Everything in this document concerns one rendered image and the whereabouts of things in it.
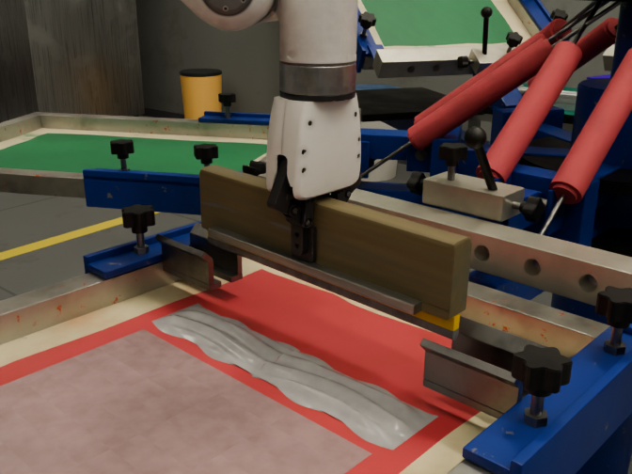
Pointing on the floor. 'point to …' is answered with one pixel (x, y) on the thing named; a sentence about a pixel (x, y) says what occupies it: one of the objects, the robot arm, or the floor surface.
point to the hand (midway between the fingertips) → (316, 237)
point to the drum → (200, 91)
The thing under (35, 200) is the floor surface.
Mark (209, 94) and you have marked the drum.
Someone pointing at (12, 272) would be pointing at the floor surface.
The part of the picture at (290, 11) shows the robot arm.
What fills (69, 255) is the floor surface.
